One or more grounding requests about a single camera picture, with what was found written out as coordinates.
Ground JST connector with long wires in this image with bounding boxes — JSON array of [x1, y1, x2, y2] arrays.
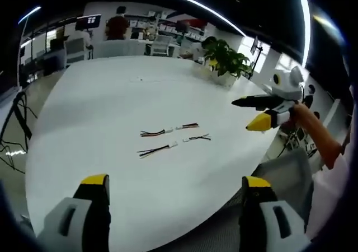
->
[[140, 127, 175, 138], [136, 141, 179, 159]]

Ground white partition desk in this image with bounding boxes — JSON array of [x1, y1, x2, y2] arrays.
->
[[100, 39, 147, 58]]

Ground white storage shelves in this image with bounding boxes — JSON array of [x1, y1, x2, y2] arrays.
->
[[125, 9, 208, 45]]

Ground black floor cables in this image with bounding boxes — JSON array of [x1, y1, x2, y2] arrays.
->
[[0, 91, 39, 175]]

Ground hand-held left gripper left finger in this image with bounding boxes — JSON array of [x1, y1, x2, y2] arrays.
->
[[36, 174, 112, 252]]

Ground person's white sleeve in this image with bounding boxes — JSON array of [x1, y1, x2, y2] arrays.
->
[[306, 141, 354, 243]]

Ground grey mesh office chair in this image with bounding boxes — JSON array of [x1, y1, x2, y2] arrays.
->
[[223, 147, 314, 237]]

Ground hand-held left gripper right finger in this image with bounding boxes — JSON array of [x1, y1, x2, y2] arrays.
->
[[239, 175, 312, 252]]

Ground black computer monitor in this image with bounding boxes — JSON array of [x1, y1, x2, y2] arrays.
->
[[76, 14, 102, 31]]

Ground white office chair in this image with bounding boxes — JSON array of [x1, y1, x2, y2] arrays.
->
[[65, 37, 86, 64], [150, 34, 173, 58]]

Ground green potted plant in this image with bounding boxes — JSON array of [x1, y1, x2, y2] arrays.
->
[[201, 38, 253, 90]]

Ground short ceiling light strip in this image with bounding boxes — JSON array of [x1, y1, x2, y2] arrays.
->
[[17, 6, 43, 25]]

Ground JST socket with short wires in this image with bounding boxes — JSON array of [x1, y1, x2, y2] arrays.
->
[[182, 133, 212, 143], [175, 122, 201, 131]]

